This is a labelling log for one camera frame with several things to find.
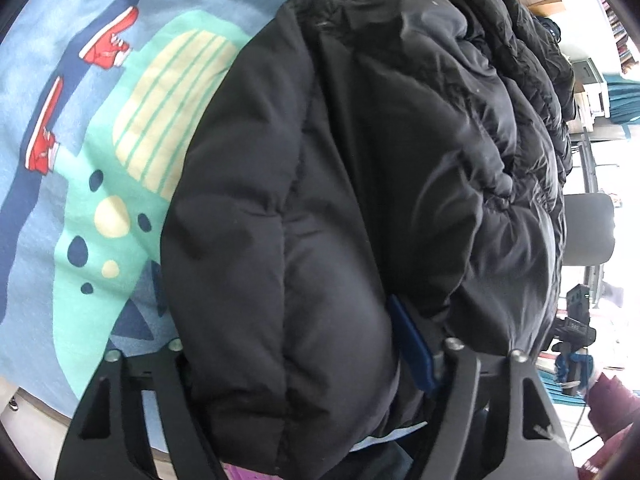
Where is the black backpack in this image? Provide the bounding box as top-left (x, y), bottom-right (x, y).
top-left (537, 14), bottom-right (564, 45)

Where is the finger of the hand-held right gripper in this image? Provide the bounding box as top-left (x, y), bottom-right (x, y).
top-left (556, 351), bottom-right (594, 396)

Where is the grey printer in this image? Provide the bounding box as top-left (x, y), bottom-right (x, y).
top-left (572, 57), bottom-right (609, 133)

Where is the row of books on shelf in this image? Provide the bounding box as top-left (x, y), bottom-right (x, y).
top-left (595, 0), bottom-right (640, 72)

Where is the dark chair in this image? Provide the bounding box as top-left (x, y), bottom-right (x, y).
top-left (562, 192), bottom-right (616, 266)

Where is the black puffer jacket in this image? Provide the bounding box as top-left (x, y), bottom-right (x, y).
top-left (160, 0), bottom-right (576, 480)

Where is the person's purple garment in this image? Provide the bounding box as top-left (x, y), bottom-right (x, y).
top-left (575, 372), bottom-right (640, 480)

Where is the teal curtain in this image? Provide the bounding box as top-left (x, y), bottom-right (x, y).
top-left (602, 72), bottom-right (640, 124)

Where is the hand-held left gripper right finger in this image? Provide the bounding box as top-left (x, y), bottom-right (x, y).
top-left (387, 294), bottom-right (576, 480)

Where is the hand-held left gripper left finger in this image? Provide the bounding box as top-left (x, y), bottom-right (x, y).
top-left (55, 340), bottom-right (221, 480)

